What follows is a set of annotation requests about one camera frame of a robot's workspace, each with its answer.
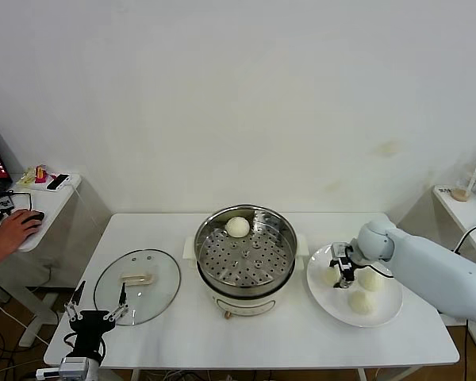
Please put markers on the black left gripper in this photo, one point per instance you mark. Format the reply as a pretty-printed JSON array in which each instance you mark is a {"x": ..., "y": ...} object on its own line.
[{"x": 89, "y": 325}]

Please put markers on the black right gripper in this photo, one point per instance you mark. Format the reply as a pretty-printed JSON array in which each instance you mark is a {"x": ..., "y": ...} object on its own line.
[{"x": 349, "y": 266}]

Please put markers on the white steamed baozi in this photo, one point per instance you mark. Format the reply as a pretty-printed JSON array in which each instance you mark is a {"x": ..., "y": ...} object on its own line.
[
  {"x": 237, "y": 227},
  {"x": 372, "y": 281},
  {"x": 328, "y": 276},
  {"x": 361, "y": 302}
]

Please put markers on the round glass pot lid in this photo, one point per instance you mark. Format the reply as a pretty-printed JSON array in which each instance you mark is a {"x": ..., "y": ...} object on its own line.
[{"x": 143, "y": 293}]

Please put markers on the black computer mouse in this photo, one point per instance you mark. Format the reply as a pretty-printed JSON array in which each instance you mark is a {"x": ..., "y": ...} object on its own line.
[{"x": 37, "y": 216}]

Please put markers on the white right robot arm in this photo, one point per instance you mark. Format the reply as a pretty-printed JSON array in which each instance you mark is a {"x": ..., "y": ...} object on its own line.
[{"x": 428, "y": 262}]

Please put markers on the stainless steel steamer basket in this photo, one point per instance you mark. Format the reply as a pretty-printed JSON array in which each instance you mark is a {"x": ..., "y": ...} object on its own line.
[{"x": 246, "y": 266}]

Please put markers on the person's bare hand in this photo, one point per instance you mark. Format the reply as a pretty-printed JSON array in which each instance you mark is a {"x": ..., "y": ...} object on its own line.
[{"x": 14, "y": 232}]

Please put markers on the round white plate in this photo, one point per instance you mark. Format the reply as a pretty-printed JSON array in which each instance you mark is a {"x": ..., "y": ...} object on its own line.
[{"x": 333, "y": 305}]

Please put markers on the white electric cooking pot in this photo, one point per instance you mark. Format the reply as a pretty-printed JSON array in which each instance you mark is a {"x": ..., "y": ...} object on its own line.
[{"x": 246, "y": 307}]

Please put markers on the white laptop side table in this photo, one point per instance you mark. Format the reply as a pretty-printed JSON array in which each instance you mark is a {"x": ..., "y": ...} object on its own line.
[{"x": 59, "y": 202}]

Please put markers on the white phone black screen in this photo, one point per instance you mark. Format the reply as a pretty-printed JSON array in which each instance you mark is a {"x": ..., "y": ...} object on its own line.
[{"x": 57, "y": 182}]

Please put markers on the black white usb adapter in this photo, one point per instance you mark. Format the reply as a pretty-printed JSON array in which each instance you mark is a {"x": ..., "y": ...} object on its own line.
[{"x": 6, "y": 203}]

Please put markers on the red snack packet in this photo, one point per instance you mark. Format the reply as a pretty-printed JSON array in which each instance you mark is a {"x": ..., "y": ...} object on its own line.
[{"x": 41, "y": 174}]

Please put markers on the yellowish snack packet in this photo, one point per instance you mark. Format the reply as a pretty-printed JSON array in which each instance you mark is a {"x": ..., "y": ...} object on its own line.
[{"x": 27, "y": 178}]

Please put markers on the clear plastic drink cup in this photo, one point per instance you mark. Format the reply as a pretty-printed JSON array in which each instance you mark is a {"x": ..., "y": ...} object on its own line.
[{"x": 466, "y": 188}]

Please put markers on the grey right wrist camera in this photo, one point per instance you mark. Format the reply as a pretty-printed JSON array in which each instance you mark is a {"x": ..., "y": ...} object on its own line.
[{"x": 340, "y": 251}]

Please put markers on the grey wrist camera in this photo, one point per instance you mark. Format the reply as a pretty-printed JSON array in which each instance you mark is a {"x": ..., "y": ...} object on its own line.
[
  {"x": 74, "y": 367},
  {"x": 340, "y": 251}
]

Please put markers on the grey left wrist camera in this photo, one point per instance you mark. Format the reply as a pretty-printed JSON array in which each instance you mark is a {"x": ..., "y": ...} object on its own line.
[{"x": 74, "y": 367}]

